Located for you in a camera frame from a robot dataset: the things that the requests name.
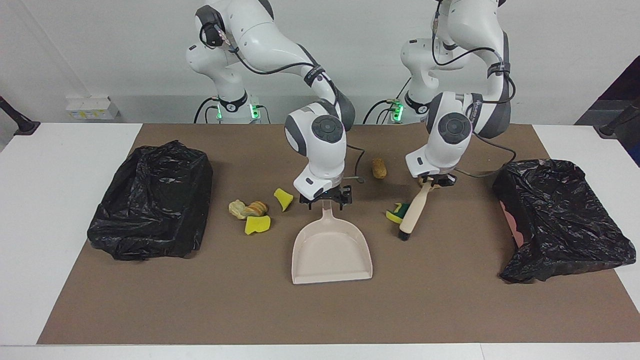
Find yellow green sponge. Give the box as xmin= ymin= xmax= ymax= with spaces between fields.
xmin=385 ymin=202 xmax=412 ymax=225

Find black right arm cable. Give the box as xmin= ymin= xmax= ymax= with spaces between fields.
xmin=199 ymin=20 xmax=368 ymax=183

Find black bin bag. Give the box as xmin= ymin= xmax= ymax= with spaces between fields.
xmin=492 ymin=158 xmax=637 ymax=284

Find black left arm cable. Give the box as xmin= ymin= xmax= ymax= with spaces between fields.
xmin=431 ymin=0 xmax=517 ymax=179

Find beige brush black bristles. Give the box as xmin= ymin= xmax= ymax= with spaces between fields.
xmin=398 ymin=180 xmax=433 ymax=242

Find pink plastic bin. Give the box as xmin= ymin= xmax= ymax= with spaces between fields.
xmin=501 ymin=199 xmax=524 ymax=249

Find brown table mat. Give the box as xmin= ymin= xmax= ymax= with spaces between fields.
xmin=36 ymin=123 xmax=640 ymax=346

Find black base cable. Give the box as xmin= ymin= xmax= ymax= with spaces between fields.
xmin=362 ymin=97 xmax=402 ymax=125
xmin=193 ymin=96 xmax=221 ymax=124

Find beige plastic dustpan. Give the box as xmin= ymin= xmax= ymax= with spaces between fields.
xmin=291 ymin=199 xmax=374 ymax=285

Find small yellow sponge piece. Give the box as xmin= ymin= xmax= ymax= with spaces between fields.
xmin=273 ymin=188 xmax=295 ymax=212

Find black bag lined bin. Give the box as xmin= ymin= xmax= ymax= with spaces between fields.
xmin=86 ymin=139 xmax=215 ymax=262

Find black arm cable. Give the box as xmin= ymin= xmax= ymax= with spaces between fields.
xmin=199 ymin=20 xmax=368 ymax=183
xmin=431 ymin=0 xmax=517 ymax=179

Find pale beige piece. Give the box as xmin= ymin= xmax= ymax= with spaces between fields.
xmin=228 ymin=199 xmax=249 ymax=221

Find white wall power strip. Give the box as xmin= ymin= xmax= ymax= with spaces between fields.
xmin=66 ymin=96 xmax=121 ymax=121

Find large yellow sponge piece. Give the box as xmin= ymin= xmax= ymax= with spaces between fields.
xmin=244 ymin=215 xmax=272 ymax=236

